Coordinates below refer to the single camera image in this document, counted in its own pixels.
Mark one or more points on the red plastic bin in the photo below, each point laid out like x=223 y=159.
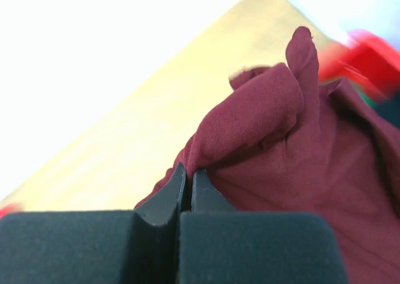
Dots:
x=368 y=61

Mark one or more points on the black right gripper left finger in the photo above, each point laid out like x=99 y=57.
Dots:
x=117 y=246

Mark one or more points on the maroon t shirt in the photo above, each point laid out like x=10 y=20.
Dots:
x=282 y=142

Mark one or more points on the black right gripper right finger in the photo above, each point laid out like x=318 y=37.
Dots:
x=219 y=244

